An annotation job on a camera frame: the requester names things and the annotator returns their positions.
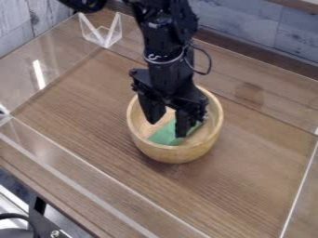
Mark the green rectangular stick block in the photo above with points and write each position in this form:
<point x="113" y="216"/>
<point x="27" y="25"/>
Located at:
<point x="165" y="136"/>

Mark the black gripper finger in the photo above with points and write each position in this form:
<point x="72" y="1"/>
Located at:
<point x="153" y="106"/>
<point x="185" y="122"/>

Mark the black metal table frame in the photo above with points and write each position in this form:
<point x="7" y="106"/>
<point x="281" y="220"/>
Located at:
<point x="46" y="228"/>

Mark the clear acrylic tray wall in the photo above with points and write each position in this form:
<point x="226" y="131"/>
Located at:
<point x="110" y="209"/>

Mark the clear acrylic corner bracket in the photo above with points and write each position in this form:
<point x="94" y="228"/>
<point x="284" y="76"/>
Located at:
<point x="101" y="36"/>

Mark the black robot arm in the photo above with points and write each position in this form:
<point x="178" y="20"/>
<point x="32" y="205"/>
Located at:
<point x="167" y="23"/>

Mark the wooden bowl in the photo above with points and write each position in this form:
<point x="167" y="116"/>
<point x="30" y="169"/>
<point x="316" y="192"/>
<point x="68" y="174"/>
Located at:
<point x="201" y="138"/>

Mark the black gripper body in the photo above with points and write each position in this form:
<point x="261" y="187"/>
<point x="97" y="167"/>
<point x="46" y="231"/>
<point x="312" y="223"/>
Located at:
<point x="170" y="81"/>

